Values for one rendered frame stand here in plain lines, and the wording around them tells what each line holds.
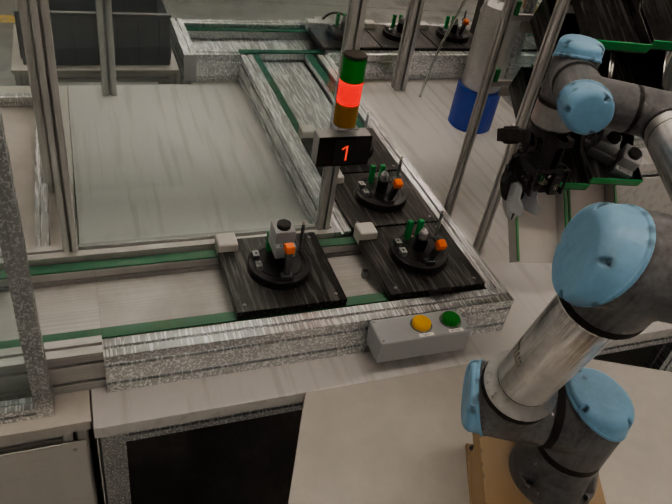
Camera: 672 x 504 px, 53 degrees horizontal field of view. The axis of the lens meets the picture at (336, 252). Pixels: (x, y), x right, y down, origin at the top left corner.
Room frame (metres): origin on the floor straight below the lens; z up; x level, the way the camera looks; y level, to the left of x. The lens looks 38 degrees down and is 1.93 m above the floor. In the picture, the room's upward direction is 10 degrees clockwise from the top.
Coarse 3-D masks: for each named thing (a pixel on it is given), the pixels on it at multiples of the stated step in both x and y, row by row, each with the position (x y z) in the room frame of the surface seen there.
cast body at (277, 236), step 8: (272, 224) 1.14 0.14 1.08; (280, 224) 1.13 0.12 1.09; (288, 224) 1.13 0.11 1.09; (272, 232) 1.13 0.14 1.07; (280, 232) 1.11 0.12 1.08; (288, 232) 1.12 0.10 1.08; (272, 240) 1.12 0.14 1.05; (280, 240) 1.11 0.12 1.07; (288, 240) 1.12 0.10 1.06; (272, 248) 1.12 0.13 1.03; (280, 248) 1.10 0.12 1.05; (280, 256) 1.10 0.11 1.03
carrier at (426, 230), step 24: (360, 240) 1.29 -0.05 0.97; (384, 240) 1.31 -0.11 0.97; (408, 240) 1.30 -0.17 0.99; (432, 240) 1.32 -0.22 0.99; (384, 264) 1.21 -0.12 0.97; (408, 264) 1.21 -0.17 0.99; (432, 264) 1.22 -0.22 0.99; (456, 264) 1.26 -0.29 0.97; (384, 288) 1.14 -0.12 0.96; (408, 288) 1.15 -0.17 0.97; (432, 288) 1.16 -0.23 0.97; (456, 288) 1.18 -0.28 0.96; (480, 288) 1.21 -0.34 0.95
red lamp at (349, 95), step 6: (342, 84) 1.28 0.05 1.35; (348, 84) 1.28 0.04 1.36; (360, 84) 1.29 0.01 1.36; (342, 90) 1.28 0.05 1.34; (348, 90) 1.28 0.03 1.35; (354, 90) 1.28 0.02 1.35; (360, 90) 1.29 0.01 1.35; (342, 96) 1.28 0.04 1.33; (348, 96) 1.28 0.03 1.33; (354, 96) 1.28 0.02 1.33; (360, 96) 1.30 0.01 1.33; (342, 102) 1.28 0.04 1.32; (348, 102) 1.28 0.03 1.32; (354, 102) 1.28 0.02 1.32
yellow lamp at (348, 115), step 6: (336, 102) 1.29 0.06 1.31; (336, 108) 1.29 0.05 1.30; (342, 108) 1.28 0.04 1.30; (348, 108) 1.28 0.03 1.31; (354, 108) 1.28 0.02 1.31; (336, 114) 1.29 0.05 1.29; (342, 114) 1.28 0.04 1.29; (348, 114) 1.28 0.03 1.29; (354, 114) 1.29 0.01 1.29; (336, 120) 1.28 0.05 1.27; (342, 120) 1.28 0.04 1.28; (348, 120) 1.28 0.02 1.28; (354, 120) 1.29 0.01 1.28; (342, 126) 1.28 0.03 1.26; (348, 126) 1.28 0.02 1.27; (354, 126) 1.29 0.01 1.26
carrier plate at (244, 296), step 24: (240, 240) 1.21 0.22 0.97; (264, 240) 1.22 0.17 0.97; (312, 240) 1.25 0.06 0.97; (240, 264) 1.12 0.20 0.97; (312, 264) 1.17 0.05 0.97; (240, 288) 1.05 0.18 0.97; (264, 288) 1.06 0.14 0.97; (312, 288) 1.09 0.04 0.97; (336, 288) 1.10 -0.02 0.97; (240, 312) 0.98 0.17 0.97; (264, 312) 1.00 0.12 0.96; (288, 312) 1.02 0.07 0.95
